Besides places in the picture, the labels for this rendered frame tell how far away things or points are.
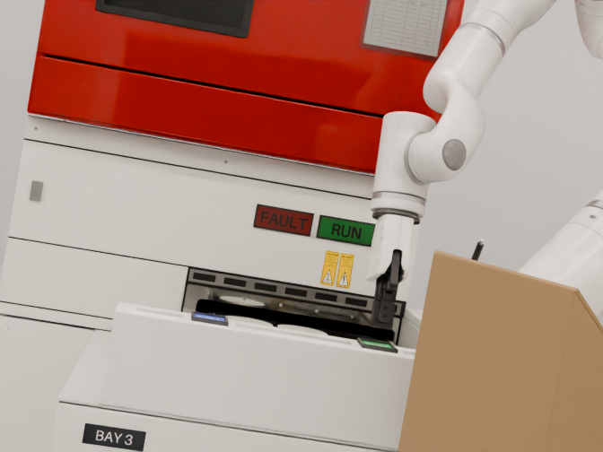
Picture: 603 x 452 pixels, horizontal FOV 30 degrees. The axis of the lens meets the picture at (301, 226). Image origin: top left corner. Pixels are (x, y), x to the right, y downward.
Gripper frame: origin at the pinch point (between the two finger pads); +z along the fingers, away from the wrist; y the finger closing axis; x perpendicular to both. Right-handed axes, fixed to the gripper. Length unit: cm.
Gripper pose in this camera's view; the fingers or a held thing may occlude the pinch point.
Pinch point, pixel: (382, 315)
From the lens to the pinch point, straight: 173.4
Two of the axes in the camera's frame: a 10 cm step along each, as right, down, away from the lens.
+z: -1.5, 9.8, -1.5
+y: 1.2, -1.3, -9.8
